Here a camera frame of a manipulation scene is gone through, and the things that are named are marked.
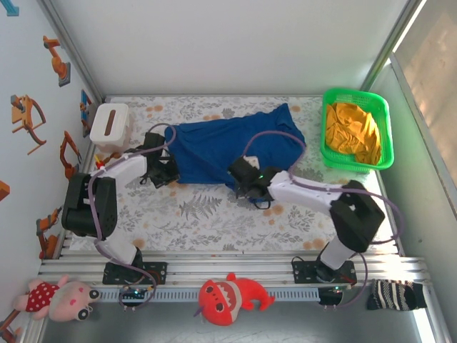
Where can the blue orange machine wall sticker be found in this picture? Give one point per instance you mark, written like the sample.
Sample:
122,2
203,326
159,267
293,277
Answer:
85,107

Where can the small circuit board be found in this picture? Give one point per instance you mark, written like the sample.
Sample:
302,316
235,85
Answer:
335,288
134,293

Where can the red shark plush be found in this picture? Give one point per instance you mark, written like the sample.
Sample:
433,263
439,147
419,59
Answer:
221,300

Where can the floral tablecloth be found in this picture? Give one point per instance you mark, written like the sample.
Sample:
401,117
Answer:
214,236

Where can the black white striped sock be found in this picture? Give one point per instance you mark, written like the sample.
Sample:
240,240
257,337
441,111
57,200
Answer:
396,294

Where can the pink pig plush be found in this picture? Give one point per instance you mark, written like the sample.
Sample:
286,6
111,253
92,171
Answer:
68,298

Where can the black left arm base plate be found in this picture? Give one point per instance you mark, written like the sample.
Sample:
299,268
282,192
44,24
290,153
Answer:
160,273

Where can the aluminium frame post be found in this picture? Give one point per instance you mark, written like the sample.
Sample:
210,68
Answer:
392,43
73,50

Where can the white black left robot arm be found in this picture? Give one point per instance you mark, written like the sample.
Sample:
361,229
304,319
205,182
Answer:
132,168

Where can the orange block wall sticker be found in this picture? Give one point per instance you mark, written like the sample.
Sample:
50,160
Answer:
3,191

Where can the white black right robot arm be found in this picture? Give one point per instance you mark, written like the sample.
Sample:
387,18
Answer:
296,194

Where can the glass window pane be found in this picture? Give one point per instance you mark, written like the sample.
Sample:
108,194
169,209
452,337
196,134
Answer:
435,89

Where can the aluminium rail frame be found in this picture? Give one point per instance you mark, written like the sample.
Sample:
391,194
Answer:
228,268

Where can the yellow cloth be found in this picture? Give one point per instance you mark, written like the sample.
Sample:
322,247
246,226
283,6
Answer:
353,132

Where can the white tissue box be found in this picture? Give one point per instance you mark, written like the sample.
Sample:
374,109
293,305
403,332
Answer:
121,121

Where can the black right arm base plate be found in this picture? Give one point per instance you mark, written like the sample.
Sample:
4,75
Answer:
302,275

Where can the blue t-shirt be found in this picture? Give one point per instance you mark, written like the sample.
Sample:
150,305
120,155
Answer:
214,150

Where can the red yellow fries toy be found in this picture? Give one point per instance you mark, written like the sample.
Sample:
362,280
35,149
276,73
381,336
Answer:
100,163

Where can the green plastic basket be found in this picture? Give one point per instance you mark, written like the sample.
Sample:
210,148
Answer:
357,95

